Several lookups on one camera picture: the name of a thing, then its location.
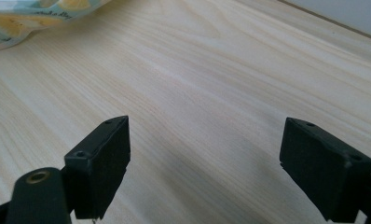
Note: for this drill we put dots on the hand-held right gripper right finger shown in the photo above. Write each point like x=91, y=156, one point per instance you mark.
x=323, y=168

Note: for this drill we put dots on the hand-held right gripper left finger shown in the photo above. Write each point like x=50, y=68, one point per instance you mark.
x=99, y=168

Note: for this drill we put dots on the lemon print cloth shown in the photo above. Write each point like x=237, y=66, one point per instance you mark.
x=25, y=18

